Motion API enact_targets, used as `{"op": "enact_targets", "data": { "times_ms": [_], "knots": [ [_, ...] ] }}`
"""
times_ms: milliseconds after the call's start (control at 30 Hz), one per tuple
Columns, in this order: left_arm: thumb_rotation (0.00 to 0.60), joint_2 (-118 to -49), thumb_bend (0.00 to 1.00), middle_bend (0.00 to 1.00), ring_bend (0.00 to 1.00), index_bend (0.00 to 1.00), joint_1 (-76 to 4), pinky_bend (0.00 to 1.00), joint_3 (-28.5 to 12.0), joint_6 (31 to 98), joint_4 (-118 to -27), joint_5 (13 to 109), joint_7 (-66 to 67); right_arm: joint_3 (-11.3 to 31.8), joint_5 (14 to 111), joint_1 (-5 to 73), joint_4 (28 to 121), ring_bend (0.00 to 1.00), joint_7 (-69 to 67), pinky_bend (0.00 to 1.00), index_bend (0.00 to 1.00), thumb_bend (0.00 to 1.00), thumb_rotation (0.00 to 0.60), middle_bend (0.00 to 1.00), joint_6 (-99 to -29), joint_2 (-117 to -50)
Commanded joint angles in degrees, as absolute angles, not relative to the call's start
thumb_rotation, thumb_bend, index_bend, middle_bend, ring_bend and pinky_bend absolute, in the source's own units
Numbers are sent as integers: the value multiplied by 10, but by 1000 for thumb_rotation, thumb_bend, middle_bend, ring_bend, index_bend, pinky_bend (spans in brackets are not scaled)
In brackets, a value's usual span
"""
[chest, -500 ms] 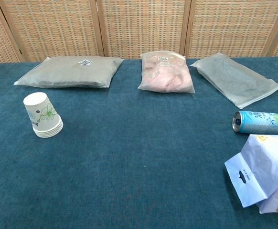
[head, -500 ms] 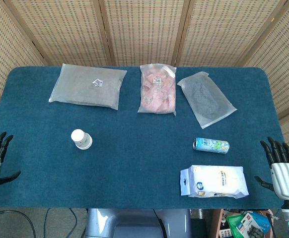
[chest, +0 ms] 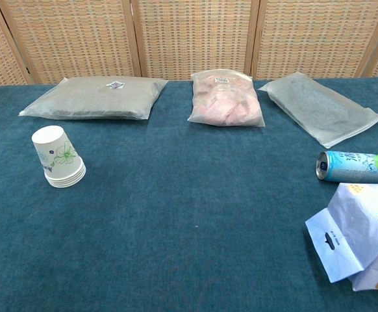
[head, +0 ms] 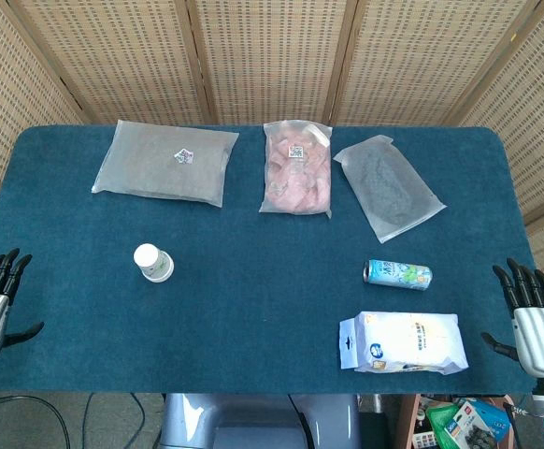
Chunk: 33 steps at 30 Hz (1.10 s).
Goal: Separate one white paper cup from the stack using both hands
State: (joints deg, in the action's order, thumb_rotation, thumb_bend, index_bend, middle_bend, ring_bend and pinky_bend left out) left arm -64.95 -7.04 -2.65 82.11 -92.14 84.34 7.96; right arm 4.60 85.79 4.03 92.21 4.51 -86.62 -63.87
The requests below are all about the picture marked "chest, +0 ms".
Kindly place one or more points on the large grey bag with sticker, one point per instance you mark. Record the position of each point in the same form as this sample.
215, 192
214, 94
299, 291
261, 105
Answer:
91, 99

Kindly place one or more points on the white floral paper cup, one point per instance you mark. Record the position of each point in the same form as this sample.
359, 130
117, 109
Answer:
65, 183
65, 186
51, 146
65, 178

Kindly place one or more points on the white paper food bag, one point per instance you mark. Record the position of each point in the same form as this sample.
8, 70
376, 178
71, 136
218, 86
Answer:
361, 234

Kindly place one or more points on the clear bag of pink pieces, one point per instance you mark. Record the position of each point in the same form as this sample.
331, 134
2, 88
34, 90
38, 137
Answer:
224, 104

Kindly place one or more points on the small grey plastic bag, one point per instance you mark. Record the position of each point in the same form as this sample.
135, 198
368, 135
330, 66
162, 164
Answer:
319, 107

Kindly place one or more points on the light blue drink can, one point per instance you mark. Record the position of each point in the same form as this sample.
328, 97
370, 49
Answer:
354, 166

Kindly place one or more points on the blue table cover cloth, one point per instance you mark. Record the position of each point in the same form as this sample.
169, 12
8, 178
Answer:
176, 211

